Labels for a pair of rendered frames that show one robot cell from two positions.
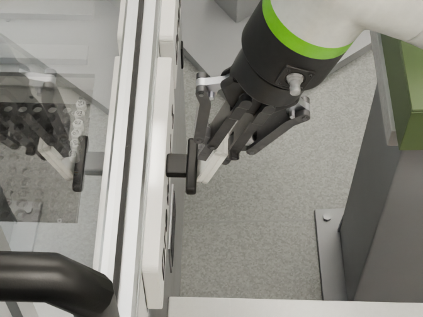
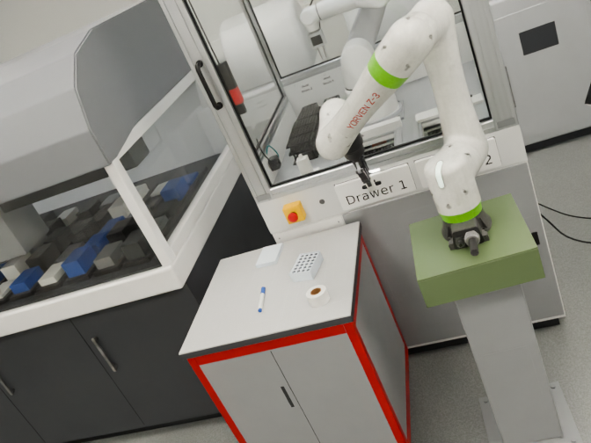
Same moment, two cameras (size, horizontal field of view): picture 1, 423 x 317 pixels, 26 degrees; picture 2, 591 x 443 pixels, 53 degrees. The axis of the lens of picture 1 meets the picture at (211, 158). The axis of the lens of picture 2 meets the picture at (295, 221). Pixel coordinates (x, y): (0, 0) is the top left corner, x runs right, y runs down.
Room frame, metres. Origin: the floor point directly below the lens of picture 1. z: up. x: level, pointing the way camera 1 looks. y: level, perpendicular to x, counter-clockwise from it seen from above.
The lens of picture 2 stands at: (0.88, -1.99, 1.84)
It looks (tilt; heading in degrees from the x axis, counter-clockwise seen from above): 25 degrees down; 108
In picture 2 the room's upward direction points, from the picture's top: 25 degrees counter-clockwise
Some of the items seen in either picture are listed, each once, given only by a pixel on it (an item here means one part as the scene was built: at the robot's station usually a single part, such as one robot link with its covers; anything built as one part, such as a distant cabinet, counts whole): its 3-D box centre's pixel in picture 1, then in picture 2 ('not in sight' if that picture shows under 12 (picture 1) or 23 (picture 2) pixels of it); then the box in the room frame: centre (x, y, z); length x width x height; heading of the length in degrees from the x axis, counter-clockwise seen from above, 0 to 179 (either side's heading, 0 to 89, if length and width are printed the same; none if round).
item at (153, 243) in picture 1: (160, 178); (375, 187); (0.56, 0.06, 0.87); 0.29 x 0.02 x 0.11; 178
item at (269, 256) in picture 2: not in sight; (269, 255); (0.09, -0.03, 0.77); 0.13 x 0.09 x 0.02; 85
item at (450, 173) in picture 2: not in sight; (454, 182); (0.85, -0.37, 1.02); 0.16 x 0.13 x 0.19; 65
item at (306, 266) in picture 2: not in sight; (306, 266); (0.27, -0.21, 0.78); 0.12 x 0.08 x 0.04; 77
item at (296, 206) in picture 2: not in sight; (294, 213); (0.23, 0.05, 0.88); 0.07 x 0.05 x 0.07; 178
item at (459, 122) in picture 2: not in sight; (448, 90); (0.91, -0.25, 1.25); 0.16 x 0.13 x 0.53; 65
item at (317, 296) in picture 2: not in sight; (317, 295); (0.33, -0.41, 0.78); 0.07 x 0.07 x 0.04
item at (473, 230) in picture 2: not in sight; (465, 229); (0.84, -0.44, 0.89); 0.26 x 0.15 x 0.06; 88
